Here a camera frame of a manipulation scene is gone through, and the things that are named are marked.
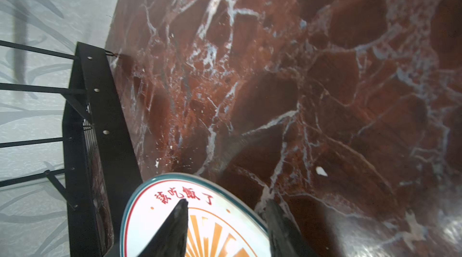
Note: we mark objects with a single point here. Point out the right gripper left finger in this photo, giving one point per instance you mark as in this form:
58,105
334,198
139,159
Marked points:
171,238

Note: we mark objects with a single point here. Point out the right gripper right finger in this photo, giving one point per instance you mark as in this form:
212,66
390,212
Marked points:
285,240

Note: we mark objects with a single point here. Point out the large white orange sunburst plate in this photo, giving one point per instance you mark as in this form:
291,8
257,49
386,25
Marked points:
219,224

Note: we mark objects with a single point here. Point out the black wire dish rack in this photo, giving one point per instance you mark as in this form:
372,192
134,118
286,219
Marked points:
95,141

